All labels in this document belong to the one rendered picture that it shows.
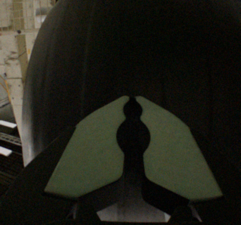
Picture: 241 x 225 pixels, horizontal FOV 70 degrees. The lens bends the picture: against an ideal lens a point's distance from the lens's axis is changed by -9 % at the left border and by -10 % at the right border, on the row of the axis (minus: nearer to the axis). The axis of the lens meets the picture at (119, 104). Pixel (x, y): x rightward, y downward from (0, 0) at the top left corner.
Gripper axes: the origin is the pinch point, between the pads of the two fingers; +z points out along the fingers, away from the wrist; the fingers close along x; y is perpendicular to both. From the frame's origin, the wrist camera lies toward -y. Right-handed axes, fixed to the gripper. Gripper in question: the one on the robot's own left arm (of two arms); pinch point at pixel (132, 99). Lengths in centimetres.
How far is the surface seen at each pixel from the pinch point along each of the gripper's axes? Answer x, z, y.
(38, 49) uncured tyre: -9.3, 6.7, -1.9
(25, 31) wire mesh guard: -40, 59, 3
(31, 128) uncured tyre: -8.9, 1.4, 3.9
